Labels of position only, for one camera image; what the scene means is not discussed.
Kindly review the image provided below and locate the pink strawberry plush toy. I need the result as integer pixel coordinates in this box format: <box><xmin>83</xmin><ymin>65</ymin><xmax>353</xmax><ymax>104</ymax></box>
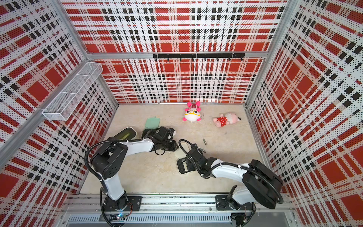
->
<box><xmin>213</xmin><ymin>113</ymin><xmax>241</xmax><ymax>128</ymax></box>

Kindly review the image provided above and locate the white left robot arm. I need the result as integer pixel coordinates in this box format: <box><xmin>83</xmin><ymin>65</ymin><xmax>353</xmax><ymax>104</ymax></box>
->
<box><xmin>84</xmin><ymin>127</ymin><xmax>179</xmax><ymax>211</ymax></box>

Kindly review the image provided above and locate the pink owl plush toy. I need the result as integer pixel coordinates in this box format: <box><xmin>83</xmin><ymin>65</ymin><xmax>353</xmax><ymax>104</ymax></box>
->
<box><xmin>183</xmin><ymin>101</ymin><xmax>201</xmax><ymax>122</ymax></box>

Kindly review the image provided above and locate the green oval tray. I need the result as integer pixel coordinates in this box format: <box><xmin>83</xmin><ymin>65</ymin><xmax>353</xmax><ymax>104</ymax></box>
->
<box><xmin>108</xmin><ymin>127</ymin><xmax>137</xmax><ymax>141</ymax></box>

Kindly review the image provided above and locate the green nail kit case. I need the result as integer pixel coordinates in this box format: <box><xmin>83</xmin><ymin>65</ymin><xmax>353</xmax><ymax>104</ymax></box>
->
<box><xmin>145</xmin><ymin>117</ymin><xmax>160</xmax><ymax>129</ymax></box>

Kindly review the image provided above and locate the cream nail kit case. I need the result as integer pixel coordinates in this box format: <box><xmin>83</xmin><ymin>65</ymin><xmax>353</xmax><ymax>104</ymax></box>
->
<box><xmin>176</xmin><ymin>157</ymin><xmax>195</xmax><ymax>175</ymax></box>

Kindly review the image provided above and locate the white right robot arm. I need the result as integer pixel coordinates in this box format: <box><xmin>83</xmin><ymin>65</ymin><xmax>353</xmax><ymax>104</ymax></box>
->
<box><xmin>178</xmin><ymin>139</ymin><xmax>284</xmax><ymax>211</ymax></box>

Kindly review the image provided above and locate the clear wall shelf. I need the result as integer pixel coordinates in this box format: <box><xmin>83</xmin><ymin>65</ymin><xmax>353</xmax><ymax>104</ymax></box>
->
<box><xmin>42</xmin><ymin>62</ymin><xmax>103</xmax><ymax>121</ymax></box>

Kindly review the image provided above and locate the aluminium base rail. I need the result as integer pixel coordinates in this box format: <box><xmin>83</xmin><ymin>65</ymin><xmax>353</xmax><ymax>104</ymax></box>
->
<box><xmin>56</xmin><ymin>194</ymin><xmax>302</xmax><ymax>227</ymax></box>

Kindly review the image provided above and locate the black hook rail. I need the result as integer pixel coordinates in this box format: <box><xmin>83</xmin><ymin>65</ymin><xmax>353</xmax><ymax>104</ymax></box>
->
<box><xmin>153</xmin><ymin>53</ymin><xmax>246</xmax><ymax>60</ymax></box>

